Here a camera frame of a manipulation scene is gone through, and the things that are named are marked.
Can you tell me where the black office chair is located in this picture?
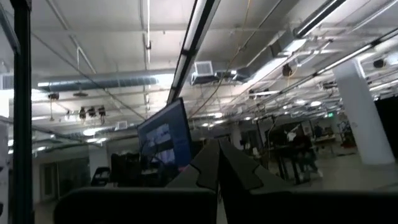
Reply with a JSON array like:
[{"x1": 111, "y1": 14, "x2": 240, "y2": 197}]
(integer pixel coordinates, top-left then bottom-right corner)
[{"x1": 90, "y1": 166, "x2": 112, "y2": 187}]

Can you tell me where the white building column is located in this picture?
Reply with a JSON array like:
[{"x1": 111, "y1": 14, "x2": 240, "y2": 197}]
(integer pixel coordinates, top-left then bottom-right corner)
[{"x1": 331, "y1": 58, "x2": 396, "y2": 166}]

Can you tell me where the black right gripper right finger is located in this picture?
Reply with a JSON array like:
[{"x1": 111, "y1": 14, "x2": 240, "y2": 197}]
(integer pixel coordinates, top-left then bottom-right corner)
[{"x1": 218, "y1": 139, "x2": 398, "y2": 224}]

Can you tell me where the person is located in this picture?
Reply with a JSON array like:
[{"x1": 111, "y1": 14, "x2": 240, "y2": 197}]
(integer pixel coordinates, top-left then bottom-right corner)
[{"x1": 292, "y1": 130, "x2": 323, "y2": 181}]

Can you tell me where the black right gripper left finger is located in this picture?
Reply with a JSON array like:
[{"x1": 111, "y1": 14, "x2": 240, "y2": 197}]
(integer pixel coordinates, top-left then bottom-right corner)
[{"x1": 53, "y1": 139, "x2": 221, "y2": 224}]

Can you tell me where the long ceiling light fixture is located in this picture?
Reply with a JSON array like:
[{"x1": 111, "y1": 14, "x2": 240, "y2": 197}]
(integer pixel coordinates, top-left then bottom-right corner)
[{"x1": 166, "y1": 0, "x2": 222, "y2": 105}]

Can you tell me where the white ceiling air vent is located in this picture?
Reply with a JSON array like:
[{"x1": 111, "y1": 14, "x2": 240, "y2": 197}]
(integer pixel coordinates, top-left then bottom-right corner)
[{"x1": 190, "y1": 60, "x2": 218, "y2": 85}]

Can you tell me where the silver ceiling duct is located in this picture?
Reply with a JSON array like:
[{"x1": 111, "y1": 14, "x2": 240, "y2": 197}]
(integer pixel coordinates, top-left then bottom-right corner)
[{"x1": 37, "y1": 72, "x2": 160, "y2": 93}]

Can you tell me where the blue screen monitor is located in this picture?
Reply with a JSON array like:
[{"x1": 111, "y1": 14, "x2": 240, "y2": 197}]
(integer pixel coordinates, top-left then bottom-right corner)
[{"x1": 137, "y1": 98, "x2": 193, "y2": 170}]

